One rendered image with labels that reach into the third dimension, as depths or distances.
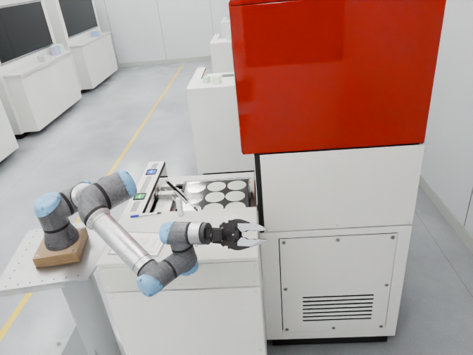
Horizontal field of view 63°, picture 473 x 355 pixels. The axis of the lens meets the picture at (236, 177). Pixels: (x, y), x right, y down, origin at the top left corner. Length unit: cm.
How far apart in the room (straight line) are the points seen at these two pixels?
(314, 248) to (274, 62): 89
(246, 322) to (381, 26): 125
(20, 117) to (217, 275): 518
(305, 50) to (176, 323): 121
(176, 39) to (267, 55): 840
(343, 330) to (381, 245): 59
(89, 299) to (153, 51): 837
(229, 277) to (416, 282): 163
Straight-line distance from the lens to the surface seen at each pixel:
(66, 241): 192
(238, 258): 149
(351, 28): 153
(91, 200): 146
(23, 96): 623
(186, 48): 986
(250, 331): 176
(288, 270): 199
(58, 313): 298
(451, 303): 283
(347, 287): 211
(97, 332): 227
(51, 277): 190
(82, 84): 828
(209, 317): 171
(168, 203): 203
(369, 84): 160
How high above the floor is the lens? 192
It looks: 28 degrees down
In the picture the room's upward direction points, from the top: 6 degrees counter-clockwise
